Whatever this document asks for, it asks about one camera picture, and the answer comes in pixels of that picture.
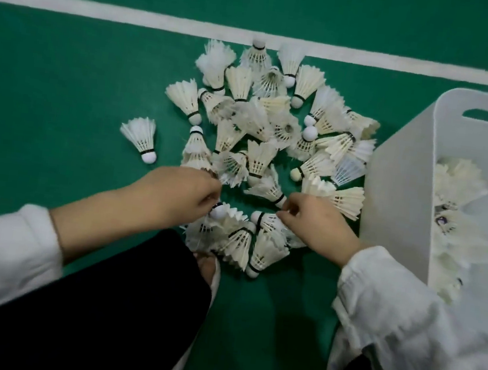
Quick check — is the person's right hand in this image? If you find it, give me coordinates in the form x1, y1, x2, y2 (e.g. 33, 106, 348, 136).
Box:
270, 190, 372, 271

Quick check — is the white feather shuttlecock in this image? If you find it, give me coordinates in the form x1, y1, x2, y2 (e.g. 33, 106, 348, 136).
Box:
206, 201, 251, 237
247, 209, 311, 250
116, 114, 162, 166

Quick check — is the person's left forearm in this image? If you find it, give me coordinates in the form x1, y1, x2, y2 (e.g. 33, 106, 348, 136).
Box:
0, 164, 141, 354

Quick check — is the pile of white shuttlecocks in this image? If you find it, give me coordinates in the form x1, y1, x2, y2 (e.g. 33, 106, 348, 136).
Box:
144, 28, 390, 293
417, 155, 488, 311

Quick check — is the person's left leg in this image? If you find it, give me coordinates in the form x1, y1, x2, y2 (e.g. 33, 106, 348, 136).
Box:
0, 208, 221, 370

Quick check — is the white plastic basket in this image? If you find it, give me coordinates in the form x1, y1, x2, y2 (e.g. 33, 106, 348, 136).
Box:
347, 78, 488, 344

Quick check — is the person's left hand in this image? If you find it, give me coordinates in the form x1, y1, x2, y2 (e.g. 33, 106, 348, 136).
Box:
132, 160, 225, 234

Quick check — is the person's right forearm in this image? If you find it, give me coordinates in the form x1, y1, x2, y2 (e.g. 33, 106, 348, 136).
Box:
323, 240, 488, 370

